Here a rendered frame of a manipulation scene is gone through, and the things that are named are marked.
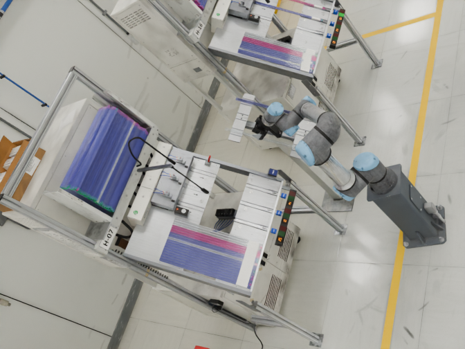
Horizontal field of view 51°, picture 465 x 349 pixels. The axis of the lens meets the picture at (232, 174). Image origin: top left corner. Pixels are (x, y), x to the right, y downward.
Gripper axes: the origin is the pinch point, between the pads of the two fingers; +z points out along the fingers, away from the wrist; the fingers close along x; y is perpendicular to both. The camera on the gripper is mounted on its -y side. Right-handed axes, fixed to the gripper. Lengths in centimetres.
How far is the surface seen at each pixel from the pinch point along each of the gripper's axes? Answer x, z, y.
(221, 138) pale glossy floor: -85, 176, 7
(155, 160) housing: 32, 14, 51
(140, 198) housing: 56, 14, 51
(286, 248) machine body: 36, 62, -51
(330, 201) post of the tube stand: -6, 57, -71
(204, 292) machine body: 85, 48, -4
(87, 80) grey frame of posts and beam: 15, -14, 98
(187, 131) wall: -89, 199, 41
